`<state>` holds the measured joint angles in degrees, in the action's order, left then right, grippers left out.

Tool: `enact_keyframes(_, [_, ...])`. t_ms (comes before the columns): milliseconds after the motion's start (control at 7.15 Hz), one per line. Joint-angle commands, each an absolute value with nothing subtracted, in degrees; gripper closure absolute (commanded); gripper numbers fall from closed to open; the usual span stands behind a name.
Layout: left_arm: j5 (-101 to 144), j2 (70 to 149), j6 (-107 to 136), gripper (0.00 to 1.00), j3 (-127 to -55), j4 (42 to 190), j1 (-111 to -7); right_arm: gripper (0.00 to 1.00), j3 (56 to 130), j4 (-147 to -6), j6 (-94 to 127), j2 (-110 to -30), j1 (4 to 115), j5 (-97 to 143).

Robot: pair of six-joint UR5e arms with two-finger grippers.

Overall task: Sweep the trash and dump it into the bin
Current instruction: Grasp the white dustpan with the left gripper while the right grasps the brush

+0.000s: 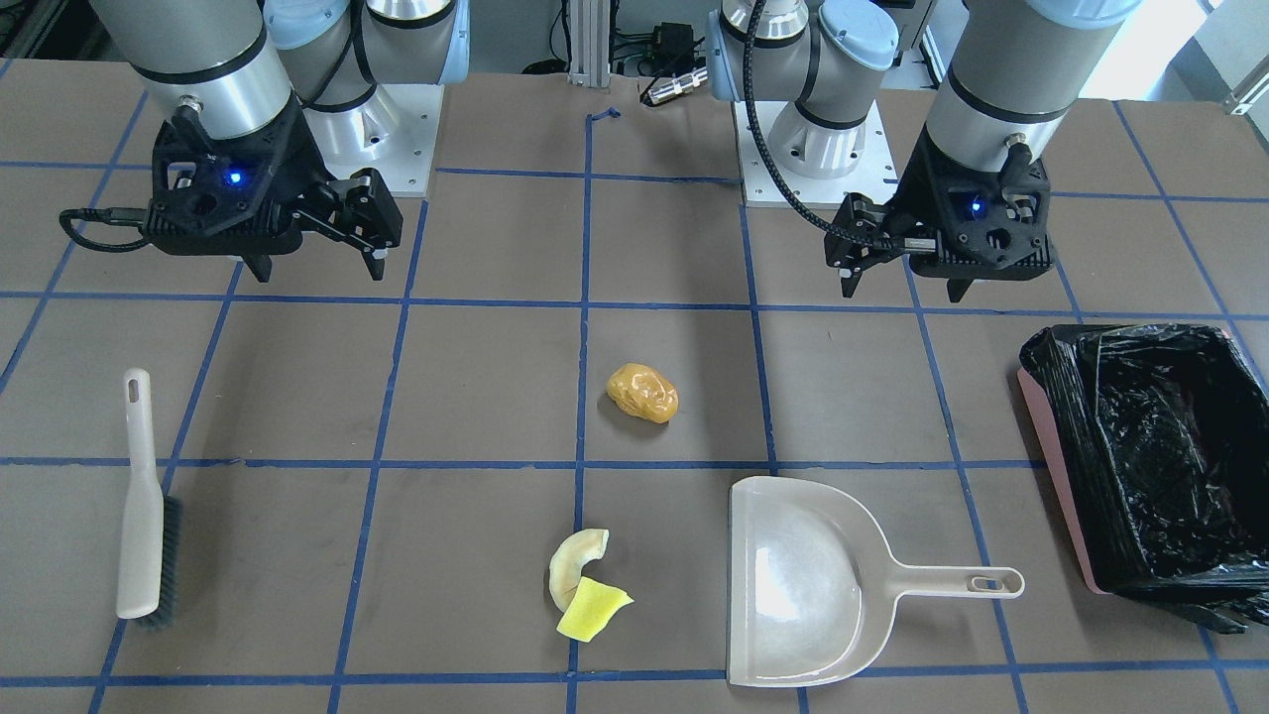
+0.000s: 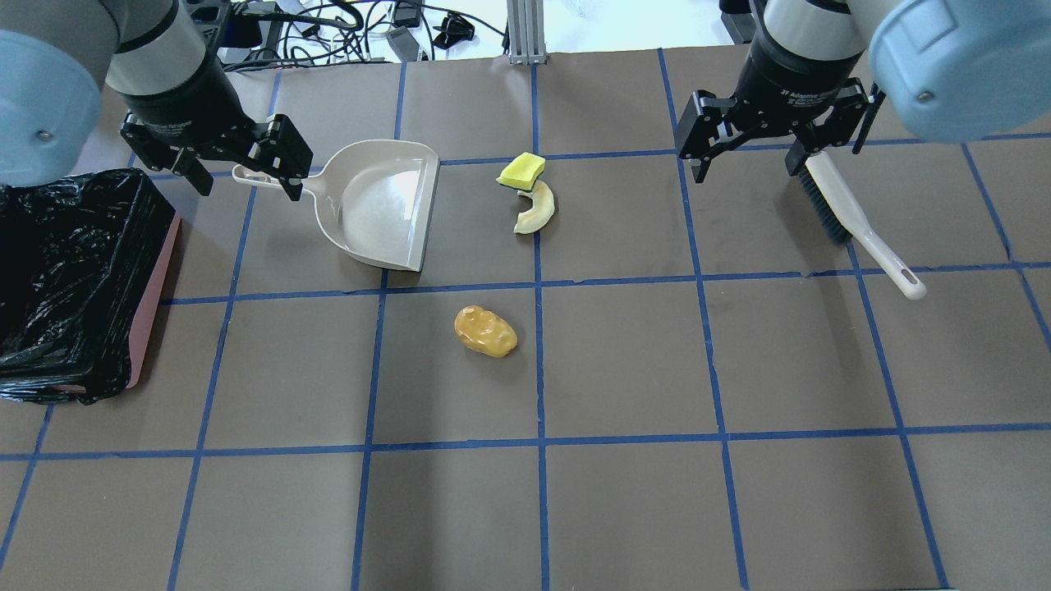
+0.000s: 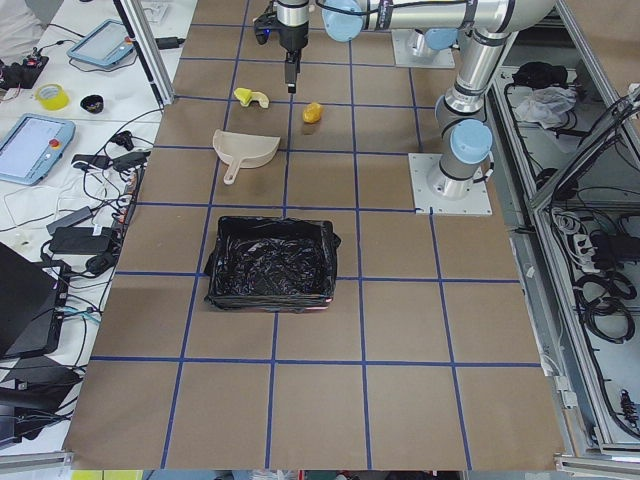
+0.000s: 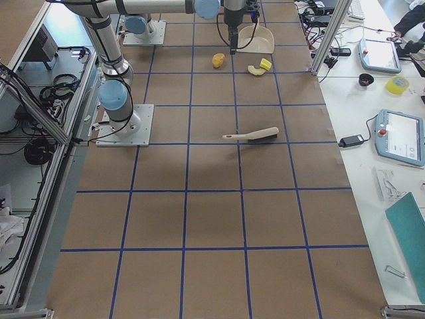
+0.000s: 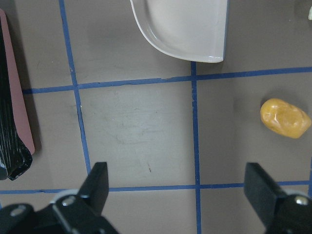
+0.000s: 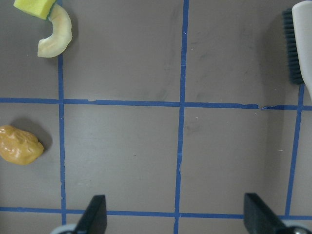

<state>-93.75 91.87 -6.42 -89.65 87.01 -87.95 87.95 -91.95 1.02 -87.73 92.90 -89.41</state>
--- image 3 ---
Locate far blue teach pendant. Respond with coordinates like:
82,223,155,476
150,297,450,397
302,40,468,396
67,19,134,70

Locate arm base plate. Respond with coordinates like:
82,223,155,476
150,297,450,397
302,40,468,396
408,153,493,217
392,28,458,69

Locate black laptop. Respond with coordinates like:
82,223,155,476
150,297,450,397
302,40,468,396
1,245,70,360

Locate white crumpled cloth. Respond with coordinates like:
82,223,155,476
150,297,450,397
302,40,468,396
515,86,578,129

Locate bin with black bag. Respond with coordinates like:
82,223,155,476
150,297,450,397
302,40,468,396
205,216,341,312

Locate yellow green sponge piece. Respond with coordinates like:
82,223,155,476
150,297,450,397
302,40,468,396
233,87,253,107

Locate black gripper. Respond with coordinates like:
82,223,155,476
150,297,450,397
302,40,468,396
277,21,307,94

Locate near blue teach pendant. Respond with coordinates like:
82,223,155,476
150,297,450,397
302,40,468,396
1,113,76,186

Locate black power adapter brick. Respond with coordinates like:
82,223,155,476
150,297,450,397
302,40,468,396
49,227,116,255

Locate aluminium frame post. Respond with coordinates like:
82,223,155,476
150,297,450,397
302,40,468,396
113,0,175,107

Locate beige plastic dustpan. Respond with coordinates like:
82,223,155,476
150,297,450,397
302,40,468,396
212,129,281,185

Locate orange yellow potato toy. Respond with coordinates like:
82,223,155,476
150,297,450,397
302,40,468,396
302,102,324,125

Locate yellow tape roll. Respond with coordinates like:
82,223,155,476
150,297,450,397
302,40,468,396
35,84,70,111

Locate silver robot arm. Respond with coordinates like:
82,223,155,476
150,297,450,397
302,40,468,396
427,1,522,200
254,1,478,94

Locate black power strip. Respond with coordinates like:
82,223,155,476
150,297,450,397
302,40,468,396
112,165,146,234

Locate cream croissant toy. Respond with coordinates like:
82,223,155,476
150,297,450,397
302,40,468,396
249,91,270,109

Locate blue teach pendant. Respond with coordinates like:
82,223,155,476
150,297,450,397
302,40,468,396
67,19,134,70
1,113,76,186

